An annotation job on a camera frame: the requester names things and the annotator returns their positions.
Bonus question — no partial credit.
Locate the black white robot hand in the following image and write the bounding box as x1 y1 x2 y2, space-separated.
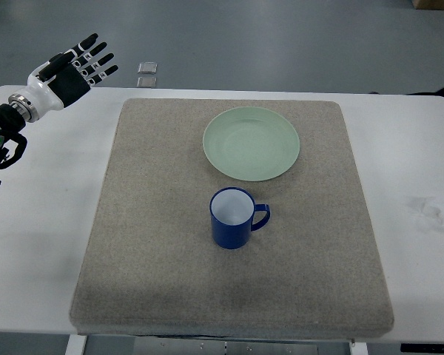
26 33 118 116

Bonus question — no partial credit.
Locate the blue enamel mug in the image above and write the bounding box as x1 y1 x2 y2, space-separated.
209 186 271 249

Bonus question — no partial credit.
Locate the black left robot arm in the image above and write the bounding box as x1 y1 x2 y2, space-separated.
0 93 39 185

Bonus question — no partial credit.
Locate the light green plate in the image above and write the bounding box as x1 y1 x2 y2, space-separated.
202 106 300 182

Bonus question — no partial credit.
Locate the lower floor outlet cover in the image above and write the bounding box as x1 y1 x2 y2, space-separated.
137 76 157 88

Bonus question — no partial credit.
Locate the floor outlet cover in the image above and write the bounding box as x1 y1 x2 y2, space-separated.
137 76 157 88
138 62 158 74

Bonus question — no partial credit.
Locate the upper floor outlet cover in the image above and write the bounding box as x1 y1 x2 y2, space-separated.
138 62 158 74

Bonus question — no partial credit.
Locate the beige felt mat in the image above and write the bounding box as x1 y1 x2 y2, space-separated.
70 98 394 339

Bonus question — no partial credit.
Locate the cardboard box corner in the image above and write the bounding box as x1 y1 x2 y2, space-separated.
411 0 444 10

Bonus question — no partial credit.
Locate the metal table frame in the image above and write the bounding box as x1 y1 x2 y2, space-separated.
64 334 369 355

